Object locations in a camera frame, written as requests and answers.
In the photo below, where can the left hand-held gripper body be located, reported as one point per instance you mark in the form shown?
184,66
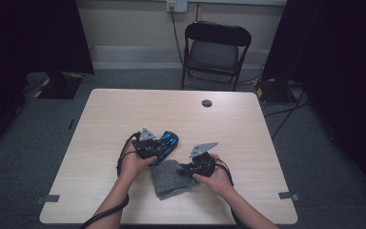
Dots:
146,148

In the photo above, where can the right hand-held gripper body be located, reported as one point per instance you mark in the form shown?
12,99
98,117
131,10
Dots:
203,165

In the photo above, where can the blue toy car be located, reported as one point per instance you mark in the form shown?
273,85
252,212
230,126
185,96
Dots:
168,143

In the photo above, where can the grey cloth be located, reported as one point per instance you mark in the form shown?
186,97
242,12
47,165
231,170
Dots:
170,183

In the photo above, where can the person's right hand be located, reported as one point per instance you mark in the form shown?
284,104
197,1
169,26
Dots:
217,179

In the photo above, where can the person's left hand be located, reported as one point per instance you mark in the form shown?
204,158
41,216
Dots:
133,168

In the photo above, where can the small black floor item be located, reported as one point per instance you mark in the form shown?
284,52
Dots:
71,124

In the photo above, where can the grey tape strip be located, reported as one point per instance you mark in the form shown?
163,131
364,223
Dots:
49,198
288,196

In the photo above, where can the black stand base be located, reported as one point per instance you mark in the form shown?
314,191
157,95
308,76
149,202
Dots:
60,86
274,90

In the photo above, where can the black folding chair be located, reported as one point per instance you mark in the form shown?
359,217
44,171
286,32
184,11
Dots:
216,52

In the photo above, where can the dark curtain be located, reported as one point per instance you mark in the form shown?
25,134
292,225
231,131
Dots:
346,63
19,47

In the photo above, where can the white wall socket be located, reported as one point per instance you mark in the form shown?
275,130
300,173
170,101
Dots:
177,5

